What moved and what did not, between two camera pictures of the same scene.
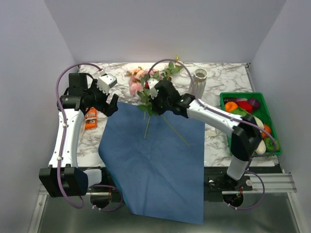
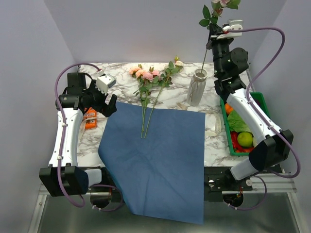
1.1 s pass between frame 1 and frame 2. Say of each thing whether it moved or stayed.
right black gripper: moved
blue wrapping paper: stayed
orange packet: stayed
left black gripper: stayed
